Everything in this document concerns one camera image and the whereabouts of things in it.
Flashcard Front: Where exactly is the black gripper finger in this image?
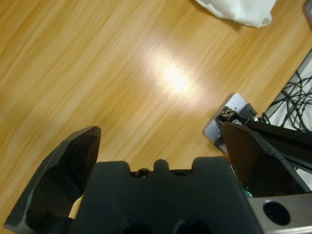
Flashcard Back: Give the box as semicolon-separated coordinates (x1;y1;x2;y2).
3;125;102;233
222;121;311;198

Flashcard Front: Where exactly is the white t-shirt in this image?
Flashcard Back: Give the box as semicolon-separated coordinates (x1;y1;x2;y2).
194;0;273;28

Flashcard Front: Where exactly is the black orange cable tangle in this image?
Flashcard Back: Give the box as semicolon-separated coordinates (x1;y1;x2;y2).
262;73;312;133

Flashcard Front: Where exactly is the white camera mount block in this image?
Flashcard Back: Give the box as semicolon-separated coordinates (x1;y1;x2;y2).
203;93;258;153

